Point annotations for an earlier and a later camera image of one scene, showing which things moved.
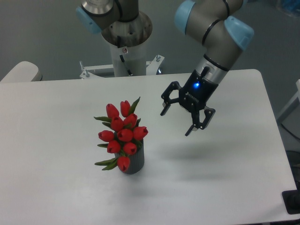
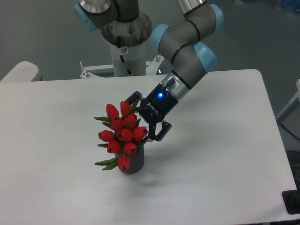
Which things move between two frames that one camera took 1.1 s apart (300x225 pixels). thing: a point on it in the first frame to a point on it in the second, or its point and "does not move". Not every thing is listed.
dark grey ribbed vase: (137, 160) does not move
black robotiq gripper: (196, 93) to (154, 108)
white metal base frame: (152, 68) does not move
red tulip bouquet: (124, 136) does not move
